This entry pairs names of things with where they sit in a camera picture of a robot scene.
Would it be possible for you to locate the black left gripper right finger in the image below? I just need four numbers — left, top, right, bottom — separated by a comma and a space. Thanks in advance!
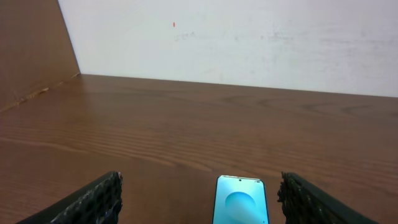
277, 172, 377, 224

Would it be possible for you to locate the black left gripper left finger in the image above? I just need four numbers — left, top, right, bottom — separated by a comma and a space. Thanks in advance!
18, 171, 123, 224

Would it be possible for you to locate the blue screen smartphone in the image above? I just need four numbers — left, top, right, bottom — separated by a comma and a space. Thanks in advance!
212, 175, 269, 224

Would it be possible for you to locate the brown cardboard side panel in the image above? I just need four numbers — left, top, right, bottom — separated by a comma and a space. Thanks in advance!
1, 0, 80, 111

